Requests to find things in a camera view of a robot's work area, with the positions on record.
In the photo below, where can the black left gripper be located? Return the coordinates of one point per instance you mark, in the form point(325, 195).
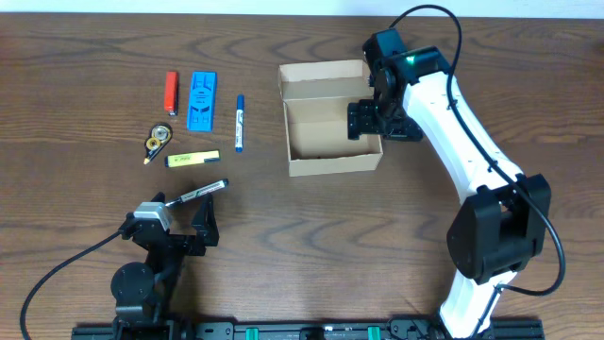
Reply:
point(207, 232)

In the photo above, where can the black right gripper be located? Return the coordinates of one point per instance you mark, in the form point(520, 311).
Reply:
point(360, 118)

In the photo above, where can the brown cardboard box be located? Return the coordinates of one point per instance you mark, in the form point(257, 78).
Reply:
point(315, 96)

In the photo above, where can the blue plastic staple remover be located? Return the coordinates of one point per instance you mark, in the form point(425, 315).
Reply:
point(201, 104)

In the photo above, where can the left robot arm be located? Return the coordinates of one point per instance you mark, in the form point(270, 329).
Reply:
point(143, 291)

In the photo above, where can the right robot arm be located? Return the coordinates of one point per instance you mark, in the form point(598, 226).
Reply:
point(499, 227)

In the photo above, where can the yellow highlighter pen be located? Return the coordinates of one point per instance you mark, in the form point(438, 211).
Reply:
point(194, 158)

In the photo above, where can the black whiteboard marker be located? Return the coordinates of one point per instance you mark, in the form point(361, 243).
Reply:
point(203, 191)

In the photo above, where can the correction tape dispenser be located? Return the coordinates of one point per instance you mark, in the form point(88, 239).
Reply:
point(159, 136)

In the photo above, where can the blue whiteboard marker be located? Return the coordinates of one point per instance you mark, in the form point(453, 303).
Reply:
point(239, 124)

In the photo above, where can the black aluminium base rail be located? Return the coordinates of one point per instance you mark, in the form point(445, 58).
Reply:
point(402, 328)

